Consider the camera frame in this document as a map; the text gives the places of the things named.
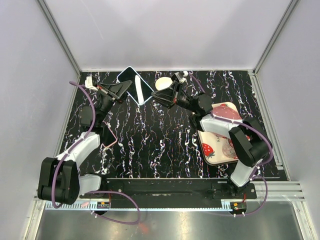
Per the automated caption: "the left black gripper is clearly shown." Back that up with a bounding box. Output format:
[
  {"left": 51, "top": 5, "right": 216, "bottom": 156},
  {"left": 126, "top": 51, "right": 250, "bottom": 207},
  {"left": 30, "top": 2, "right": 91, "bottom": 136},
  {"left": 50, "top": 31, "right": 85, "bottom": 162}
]
[{"left": 95, "top": 81, "right": 135, "bottom": 125}]

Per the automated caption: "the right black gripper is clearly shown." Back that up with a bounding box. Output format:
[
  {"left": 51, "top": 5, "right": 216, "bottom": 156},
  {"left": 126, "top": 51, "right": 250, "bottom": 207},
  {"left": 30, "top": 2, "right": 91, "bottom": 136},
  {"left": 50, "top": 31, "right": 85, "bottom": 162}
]
[{"left": 149, "top": 81, "right": 198, "bottom": 114}]

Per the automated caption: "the light blue phone case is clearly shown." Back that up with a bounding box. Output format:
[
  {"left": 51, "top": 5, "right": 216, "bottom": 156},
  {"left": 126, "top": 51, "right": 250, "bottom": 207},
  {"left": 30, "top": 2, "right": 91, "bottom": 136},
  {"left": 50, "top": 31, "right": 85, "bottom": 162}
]
[{"left": 116, "top": 65, "right": 155, "bottom": 106}]

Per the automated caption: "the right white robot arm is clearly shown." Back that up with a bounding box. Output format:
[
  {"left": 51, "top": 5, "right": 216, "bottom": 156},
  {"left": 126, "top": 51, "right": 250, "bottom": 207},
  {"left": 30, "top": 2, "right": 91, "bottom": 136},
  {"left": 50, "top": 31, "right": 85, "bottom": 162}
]
[{"left": 152, "top": 77, "right": 273, "bottom": 199}]

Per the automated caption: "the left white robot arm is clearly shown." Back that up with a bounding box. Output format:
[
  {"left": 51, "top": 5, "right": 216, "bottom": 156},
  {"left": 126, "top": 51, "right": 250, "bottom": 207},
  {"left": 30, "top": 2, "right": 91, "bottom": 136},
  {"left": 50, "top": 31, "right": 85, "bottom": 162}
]
[{"left": 37, "top": 76, "right": 132, "bottom": 209}]

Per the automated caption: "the pink cased phone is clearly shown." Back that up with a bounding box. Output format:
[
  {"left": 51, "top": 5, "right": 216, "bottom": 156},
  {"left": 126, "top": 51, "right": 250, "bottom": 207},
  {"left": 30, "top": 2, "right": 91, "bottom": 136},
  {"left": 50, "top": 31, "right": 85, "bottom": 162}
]
[{"left": 100, "top": 121, "right": 118, "bottom": 148}]

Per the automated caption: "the cream ceramic bowl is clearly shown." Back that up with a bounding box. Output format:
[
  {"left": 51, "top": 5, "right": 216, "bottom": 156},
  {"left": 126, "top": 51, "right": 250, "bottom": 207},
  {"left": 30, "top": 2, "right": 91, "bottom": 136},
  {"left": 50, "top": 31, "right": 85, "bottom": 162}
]
[{"left": 155, "top": 77, "right": 173, "bottom": 91}]

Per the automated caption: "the pink dotted plate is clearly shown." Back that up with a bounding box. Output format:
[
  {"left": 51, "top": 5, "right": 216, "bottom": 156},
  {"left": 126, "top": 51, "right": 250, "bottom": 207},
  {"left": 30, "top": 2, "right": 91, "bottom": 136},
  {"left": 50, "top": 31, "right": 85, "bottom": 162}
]
[{"left": 212, "top": 102, "right": 242, "bottom": 120}]

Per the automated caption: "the strawberry pattern tray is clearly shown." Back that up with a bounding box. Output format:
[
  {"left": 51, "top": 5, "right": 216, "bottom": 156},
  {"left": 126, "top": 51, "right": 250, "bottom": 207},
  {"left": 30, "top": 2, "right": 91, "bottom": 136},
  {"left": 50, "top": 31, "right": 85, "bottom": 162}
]
[{"left": 194, "top": 101, "right": 243, "bottom": 166}]

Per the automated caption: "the pink glass mug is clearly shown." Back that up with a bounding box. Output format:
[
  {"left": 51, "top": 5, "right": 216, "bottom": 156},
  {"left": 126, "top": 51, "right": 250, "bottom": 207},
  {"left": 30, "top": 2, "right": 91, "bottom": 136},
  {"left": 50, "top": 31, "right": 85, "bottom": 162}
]
[{"left": 222, "top": 138, "right": 238, "bottom": 159}]

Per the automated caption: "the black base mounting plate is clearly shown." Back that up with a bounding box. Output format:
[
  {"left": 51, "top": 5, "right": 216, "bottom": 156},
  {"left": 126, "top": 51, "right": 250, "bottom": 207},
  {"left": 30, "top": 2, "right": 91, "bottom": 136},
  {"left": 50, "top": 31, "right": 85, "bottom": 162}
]
[{"left": 79, "top": 177, "right": 258, "bottom": 201}]

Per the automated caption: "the left control board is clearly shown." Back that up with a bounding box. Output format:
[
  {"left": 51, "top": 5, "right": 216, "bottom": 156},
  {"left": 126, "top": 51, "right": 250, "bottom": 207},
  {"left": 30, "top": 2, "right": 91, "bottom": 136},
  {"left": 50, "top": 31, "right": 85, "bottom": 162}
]
[{"left": 96, "top": 200, "right": 111, "bottom": 210}]

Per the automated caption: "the control board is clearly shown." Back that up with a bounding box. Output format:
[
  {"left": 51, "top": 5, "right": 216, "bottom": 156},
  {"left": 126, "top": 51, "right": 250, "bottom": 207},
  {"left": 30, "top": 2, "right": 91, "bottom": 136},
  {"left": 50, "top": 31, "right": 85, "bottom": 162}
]
[
  {"left": 96, "top": 200, "right": 111, "bottom": 210},
  {"left": 231, "top": 201, "right": 247, "bottom": 212}
]

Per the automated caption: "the right control board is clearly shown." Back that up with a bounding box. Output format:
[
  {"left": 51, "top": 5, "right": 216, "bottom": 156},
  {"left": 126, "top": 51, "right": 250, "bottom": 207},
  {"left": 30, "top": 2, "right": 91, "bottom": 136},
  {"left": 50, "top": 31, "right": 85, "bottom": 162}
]
[{"left": 231, "top": 201, "right": 247, "bottom": 212}]

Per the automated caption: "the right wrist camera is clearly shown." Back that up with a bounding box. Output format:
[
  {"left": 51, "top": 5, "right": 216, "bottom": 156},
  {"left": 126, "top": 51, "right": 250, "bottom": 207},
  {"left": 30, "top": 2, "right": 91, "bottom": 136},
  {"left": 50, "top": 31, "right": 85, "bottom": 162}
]
[{"left": 172, "top": 71, "right": 189, "bottom": 84}]

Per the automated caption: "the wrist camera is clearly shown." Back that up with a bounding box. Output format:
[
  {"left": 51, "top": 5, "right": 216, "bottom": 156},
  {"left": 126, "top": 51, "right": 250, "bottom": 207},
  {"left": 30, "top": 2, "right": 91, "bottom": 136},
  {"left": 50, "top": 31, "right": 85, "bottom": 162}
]
[
  {"left": 84, "top": 76, "right": 98, "bottom": 91},
  {"left": 172, "top": 71, "right": 189, "bottom": 84}
]

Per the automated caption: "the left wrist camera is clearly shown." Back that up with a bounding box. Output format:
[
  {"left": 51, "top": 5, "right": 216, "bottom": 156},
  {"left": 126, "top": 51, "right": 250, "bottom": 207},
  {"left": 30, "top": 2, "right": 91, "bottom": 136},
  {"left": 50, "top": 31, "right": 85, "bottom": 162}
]
[{"left": 84, "top": 76, "right": 98, "bottom": 91}]

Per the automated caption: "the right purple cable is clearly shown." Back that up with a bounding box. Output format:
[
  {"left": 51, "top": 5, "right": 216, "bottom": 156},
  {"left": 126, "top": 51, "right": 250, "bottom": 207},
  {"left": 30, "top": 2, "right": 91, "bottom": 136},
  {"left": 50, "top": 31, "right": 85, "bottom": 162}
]
[{"left": 184, "top": 71, "right": 274, "bottom": 181}]

